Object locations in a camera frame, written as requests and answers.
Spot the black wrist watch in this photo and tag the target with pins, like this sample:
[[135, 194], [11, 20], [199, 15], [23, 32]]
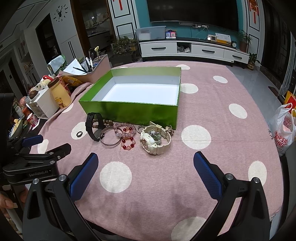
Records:
[[94, 125]]

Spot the green cardboard box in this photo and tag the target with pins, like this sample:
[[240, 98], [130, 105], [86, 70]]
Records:
[[136, 95]]

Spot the yellow paper bag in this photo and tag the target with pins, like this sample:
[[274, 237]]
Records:
[[290, 99]]

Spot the white tv cabinet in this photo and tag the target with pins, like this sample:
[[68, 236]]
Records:
[[180, 48]]

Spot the yellow bear bottle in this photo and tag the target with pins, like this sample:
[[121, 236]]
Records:
[[59, 93]]

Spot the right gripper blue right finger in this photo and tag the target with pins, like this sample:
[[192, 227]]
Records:
[[210, 175]]

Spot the person's left hand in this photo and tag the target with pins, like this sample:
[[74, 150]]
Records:
[[7, 203]]

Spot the potted green plant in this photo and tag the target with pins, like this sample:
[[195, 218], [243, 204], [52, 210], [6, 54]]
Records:
[[125, 51]]

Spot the white small appliance box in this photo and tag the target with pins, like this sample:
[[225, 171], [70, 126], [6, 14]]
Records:
[[43, 105]]

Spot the cream white wrist watch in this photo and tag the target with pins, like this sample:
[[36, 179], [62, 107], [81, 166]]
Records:
[[155, 139]]

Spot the black television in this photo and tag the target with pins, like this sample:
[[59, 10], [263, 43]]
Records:
[[223, 14]]

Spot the potted plant right of cabinet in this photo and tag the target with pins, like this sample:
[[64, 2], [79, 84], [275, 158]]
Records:
[[244, 40]]

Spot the deer wall clock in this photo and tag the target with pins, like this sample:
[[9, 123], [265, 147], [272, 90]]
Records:
[[60, 13]]

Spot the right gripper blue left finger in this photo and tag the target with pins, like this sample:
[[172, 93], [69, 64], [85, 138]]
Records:
[[81, 175]]

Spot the white plastic shopping bag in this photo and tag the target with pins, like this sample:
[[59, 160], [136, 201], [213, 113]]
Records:
[[282, 127]]

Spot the white paper sheet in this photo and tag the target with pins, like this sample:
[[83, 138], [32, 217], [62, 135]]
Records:
[[75, 67]]

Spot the thin silver bangle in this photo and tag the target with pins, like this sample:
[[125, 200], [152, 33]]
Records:
[[110, 137]]

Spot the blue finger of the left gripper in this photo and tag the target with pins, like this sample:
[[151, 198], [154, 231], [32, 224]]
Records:
[[31, 141]]

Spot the pink polka dot tablecloth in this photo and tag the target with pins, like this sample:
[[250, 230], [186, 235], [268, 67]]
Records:
[[146, 197]]

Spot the clear plastic storage bin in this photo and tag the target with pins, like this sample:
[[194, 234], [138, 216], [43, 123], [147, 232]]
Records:
[[151, 33]]

